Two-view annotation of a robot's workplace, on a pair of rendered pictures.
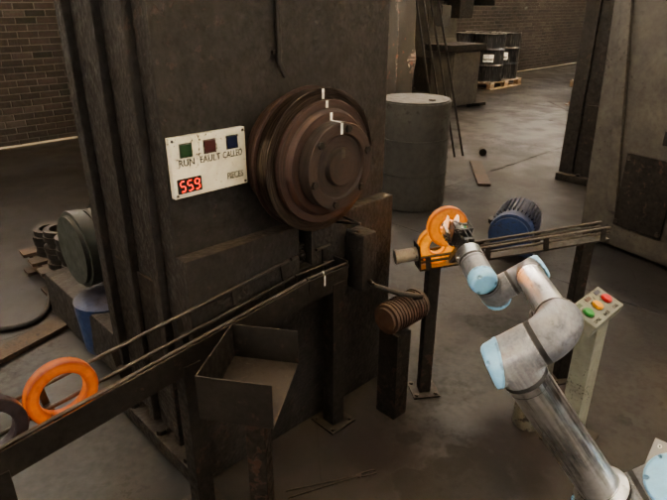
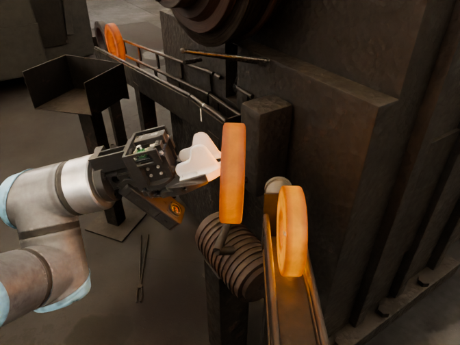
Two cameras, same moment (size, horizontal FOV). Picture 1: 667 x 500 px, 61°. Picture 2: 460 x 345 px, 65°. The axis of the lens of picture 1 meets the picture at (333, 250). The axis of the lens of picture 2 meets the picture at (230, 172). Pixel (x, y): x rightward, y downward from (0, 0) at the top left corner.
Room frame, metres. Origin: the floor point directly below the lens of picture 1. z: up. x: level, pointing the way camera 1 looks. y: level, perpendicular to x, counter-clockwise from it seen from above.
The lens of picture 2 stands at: (2.07, -0.87, 1.15)
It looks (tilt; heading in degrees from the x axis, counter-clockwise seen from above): 36 degrees down; 101
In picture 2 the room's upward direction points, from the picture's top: straight up
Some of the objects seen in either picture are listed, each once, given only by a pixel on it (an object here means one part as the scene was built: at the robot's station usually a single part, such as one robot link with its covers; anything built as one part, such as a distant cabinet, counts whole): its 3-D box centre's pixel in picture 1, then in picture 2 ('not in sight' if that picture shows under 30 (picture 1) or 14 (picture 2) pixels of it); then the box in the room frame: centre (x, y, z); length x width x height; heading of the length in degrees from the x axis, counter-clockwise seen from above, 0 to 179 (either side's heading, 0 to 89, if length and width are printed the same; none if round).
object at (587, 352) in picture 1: (583, 373); not in sight; (1.78, -0.94, 0.31); 0.24 x 0.16 x 0.62; 134
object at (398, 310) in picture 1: (400, 353); (235, 303); (1.97, -0.27, 0.27); 0.22 x 0.13 x 0.53; 134
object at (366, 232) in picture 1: (359, 258); (265, 146); (2.01, -0.10, 0.68); 0.11 x 0.08 x 0.24; 44
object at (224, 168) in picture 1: (208, 162); not in sight; (1.68, 0.38, 1.15); 0.26 x 0.02 x 0.18; 134
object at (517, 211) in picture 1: (516, 224); not in sight; (3.70, -1.28, 0.17); 0.57 x 0.31 x 0.34; 154
